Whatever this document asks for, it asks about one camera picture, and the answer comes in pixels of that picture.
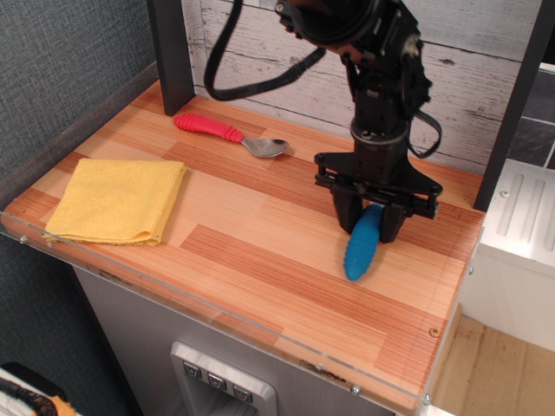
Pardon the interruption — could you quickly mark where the silver dispenser button panel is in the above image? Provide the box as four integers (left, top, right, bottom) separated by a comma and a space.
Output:
171, 341, 278, 415

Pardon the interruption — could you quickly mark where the grey cabinet front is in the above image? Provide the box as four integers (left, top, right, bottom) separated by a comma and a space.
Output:
75, 269, 391, 415

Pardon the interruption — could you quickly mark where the yellow folded cloth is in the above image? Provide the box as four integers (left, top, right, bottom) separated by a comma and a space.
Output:
42, 159, 186, 245

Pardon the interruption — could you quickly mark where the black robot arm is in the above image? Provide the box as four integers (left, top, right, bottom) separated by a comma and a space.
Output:
276, 1, 442, 244

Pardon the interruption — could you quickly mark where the dark left shelf post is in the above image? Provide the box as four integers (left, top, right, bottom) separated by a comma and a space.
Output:
147, 0, 195, 116

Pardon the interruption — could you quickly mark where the dark right shelf post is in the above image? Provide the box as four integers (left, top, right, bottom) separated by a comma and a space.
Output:
473, 0, 554, 212

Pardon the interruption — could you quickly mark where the dark shelf post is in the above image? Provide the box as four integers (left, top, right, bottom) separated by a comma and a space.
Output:
473, 0, 554, 212
147, 0, 195, 116

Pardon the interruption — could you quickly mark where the orange sponge piece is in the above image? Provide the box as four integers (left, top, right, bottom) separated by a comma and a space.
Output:
51, 396, 79, 416

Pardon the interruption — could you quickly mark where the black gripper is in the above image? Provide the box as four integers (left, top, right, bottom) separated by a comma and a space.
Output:
315, 133, 442, 244

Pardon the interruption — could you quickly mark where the clear acrylic edge guard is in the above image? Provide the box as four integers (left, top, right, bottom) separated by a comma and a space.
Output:
1, 212, 437, 415

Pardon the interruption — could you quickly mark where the red handled metal spoon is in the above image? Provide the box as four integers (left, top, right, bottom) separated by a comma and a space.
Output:
173, 114, 289, 159

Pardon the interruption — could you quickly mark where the blue handled metal fork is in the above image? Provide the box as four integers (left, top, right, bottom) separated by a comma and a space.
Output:
343, 204, 383, 282

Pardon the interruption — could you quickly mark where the black braided cable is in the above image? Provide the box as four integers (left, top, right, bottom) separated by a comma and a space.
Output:
203, 0, 327, 102

